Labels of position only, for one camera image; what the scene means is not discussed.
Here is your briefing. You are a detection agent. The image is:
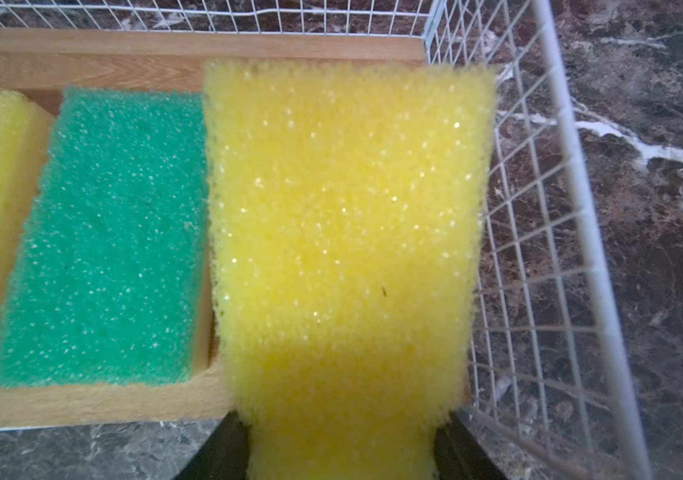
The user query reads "white wire three-tier shelf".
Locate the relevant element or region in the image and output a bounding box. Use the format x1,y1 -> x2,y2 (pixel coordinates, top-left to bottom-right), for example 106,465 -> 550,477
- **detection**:
0,1 -> 653,479

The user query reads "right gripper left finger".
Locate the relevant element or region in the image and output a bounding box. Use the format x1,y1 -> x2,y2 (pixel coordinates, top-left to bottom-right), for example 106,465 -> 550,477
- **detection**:
174,410 -> 250,480

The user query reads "green sponge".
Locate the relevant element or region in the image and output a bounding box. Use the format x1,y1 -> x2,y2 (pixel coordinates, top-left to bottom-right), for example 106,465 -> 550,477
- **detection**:
0,87 -> 208,388

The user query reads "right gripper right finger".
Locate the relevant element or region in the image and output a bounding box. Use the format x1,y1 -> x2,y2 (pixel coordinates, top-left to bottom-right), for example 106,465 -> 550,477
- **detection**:
433,412 -> 507,480

